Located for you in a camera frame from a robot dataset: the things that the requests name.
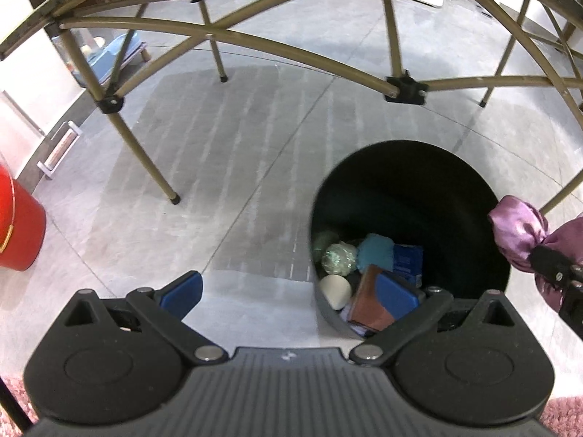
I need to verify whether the pink layered sponge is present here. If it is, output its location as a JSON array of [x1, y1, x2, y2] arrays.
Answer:
[[348, 264, 395, 332]]

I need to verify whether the blue cardboard box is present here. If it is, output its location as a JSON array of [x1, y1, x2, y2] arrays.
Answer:
[[393, 245, 423, 288]]

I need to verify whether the purple satin scrunchie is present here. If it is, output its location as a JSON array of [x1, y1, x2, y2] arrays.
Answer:
[[488, 195, 582, 312]]

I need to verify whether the light blue plush toy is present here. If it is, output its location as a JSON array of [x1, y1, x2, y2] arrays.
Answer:
[[357, 234, 394, 272]]

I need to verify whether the white tape roll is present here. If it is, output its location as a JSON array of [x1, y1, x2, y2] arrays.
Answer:
[[319, 274, 353, 311]]

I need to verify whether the black round trash bin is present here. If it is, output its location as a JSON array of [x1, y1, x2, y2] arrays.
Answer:
[[309, 139, 512, 340]]

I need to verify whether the crumpled clear plastic wrap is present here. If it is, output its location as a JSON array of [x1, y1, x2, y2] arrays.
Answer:
[[321, 242, 358, 276]]

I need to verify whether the pink shaggy rug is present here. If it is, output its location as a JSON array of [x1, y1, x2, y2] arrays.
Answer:
[[3, 377, 583, 437]]

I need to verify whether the red plastic bucket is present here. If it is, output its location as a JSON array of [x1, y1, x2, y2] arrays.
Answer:
[[0, 159, 46, 271]]

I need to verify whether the blue pet water dispenser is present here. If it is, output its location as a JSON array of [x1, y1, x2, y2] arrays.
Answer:
[[51, 29, 150, 88]]

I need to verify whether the tan folding camping table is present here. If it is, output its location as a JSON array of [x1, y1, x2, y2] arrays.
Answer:
[[1, 0, 582, 204]]

